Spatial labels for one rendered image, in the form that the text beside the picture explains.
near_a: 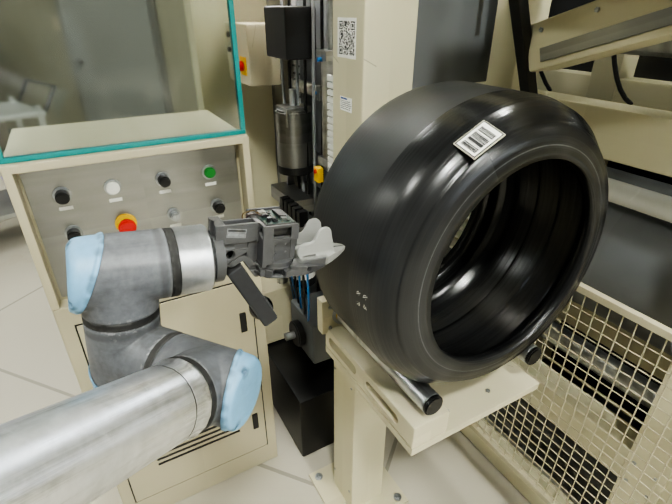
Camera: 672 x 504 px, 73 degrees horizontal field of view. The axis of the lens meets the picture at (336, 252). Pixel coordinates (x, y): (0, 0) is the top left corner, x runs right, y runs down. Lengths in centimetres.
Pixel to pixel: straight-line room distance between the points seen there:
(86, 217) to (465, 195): 93
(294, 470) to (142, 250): 147
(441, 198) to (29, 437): 52
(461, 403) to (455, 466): 93
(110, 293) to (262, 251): 19
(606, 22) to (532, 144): 40
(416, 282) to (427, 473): 134
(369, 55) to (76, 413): 79
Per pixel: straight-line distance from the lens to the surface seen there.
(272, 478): 192
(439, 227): 66
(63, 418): 42
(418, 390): 92
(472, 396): 110
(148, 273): 57
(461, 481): 196
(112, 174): 125
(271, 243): 61
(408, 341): 74
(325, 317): 111
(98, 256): 57
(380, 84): 99
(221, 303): 140
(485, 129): 69
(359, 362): 104
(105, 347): 62
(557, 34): 114
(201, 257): 58
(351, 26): 100
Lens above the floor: 156
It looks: 28 degrees down
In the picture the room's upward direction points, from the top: straight up
